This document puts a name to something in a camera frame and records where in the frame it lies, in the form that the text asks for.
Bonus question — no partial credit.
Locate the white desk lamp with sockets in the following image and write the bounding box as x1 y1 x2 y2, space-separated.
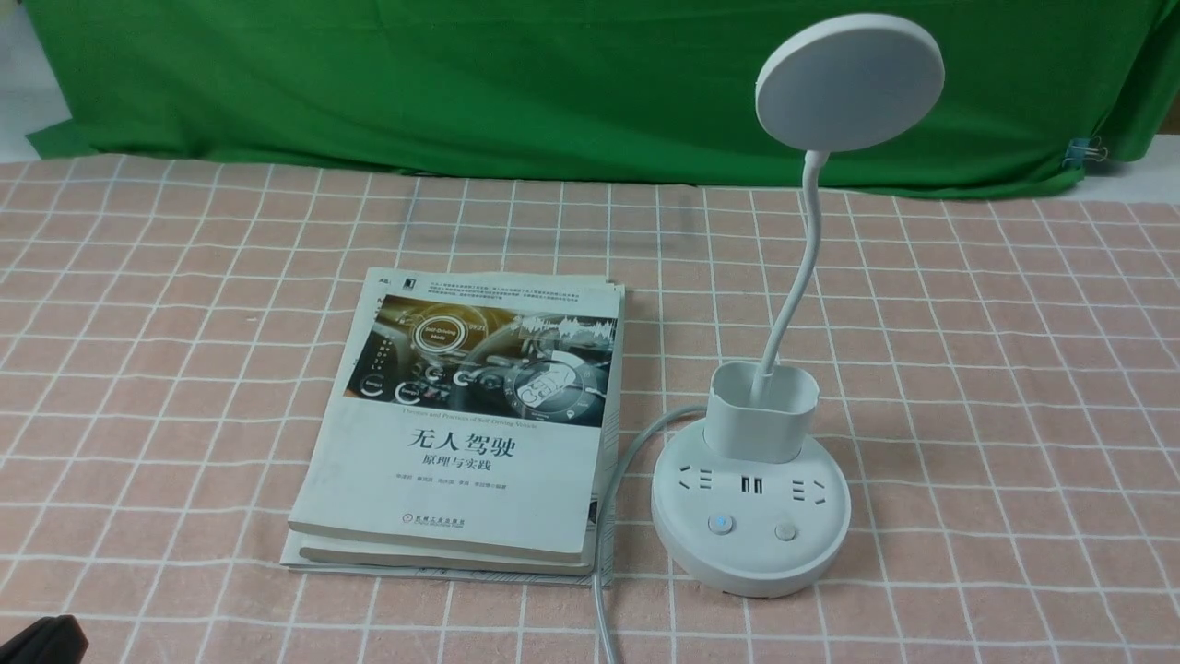
650 13 945 599

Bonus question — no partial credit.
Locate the top book autonomous driving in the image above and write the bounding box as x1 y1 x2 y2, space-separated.
287 267 627 566

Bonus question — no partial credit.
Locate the green backdrop cloth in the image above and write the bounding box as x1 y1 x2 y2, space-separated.
25 1 1176 198

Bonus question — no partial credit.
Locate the bottom book under stack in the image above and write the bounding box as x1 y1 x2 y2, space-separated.
280 281 628 589

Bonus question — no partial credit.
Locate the pink checkered tablecloth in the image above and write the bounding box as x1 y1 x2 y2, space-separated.
1 157 1179 663

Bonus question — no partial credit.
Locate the blue binder clip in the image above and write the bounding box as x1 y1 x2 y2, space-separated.
1061 136 1109 170

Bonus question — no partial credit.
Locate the black object at corner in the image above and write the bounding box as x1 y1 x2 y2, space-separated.
1 614 89 664

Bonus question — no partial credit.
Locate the white lamp power cable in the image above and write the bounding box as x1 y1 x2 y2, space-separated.
594 403 709 664

